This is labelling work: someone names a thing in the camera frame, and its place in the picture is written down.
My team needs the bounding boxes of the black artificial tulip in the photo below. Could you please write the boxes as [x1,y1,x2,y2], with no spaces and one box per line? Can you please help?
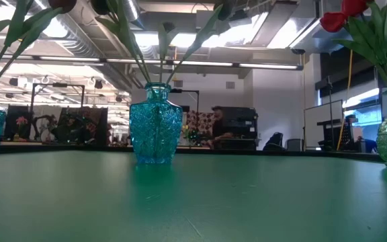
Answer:
[90,0,152,85]
[158,20,177,84]
[112,0,153,85]

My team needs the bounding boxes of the tulip stems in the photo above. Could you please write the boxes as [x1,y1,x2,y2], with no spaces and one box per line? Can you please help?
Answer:
[165,1,236,85]

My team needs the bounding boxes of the red artificial tulip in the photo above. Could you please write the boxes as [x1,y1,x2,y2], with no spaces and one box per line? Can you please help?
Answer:
[341,0,387,91]
[319,11,387,91]

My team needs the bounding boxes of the tall angular blue glass vase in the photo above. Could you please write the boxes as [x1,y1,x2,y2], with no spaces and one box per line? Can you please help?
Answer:
[129,82,183,165]

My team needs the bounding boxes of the floral patterned panel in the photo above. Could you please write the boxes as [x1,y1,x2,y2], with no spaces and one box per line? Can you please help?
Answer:
[183,110,224,149]

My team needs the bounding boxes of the person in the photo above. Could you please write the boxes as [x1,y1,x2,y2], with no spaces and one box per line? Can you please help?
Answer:
[208,106,234,149]

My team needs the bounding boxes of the thin black stand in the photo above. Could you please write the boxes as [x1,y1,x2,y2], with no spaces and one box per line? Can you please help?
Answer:
[171,87,200,117]

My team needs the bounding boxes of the black cabinet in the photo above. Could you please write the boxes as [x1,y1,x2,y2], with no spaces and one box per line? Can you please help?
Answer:
[220,104,259,151]

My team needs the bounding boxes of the long ceiling strip light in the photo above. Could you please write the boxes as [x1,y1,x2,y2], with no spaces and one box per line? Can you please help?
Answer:
[0,53,304,71]

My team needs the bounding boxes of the black swivel chair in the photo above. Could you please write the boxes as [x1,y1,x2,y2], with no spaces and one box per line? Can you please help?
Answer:
[262,132,285,151]

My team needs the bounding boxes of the green table mat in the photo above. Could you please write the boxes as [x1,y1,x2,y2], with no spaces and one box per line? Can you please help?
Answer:
[0,149,387,242]

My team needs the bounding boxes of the grey bin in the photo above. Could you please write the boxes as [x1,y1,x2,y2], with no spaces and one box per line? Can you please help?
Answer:
[286,138,304,151]

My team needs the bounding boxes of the background robot station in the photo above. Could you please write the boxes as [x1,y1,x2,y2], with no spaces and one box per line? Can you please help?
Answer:
[30,106,111,147]

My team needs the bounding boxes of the black tripod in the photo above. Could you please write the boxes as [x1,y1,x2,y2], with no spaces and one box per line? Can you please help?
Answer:
[324,75,335,151]

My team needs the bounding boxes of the black pegboard stand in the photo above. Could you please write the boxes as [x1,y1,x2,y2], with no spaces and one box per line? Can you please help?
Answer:
[316,114,359,152]

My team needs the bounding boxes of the silver rectangular duct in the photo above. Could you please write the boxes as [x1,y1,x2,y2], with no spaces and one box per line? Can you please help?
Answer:
[247,0,352,54]

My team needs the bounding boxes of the black frame stand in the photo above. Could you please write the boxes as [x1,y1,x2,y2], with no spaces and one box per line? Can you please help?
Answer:
[28,82,86,146]

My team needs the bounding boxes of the silver round ventilation duct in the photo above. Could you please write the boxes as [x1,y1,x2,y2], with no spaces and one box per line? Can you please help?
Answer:
[7,0,147,91]

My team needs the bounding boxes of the yellow hanging cable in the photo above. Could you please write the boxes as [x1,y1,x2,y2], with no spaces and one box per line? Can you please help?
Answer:
[337,49,354,151]

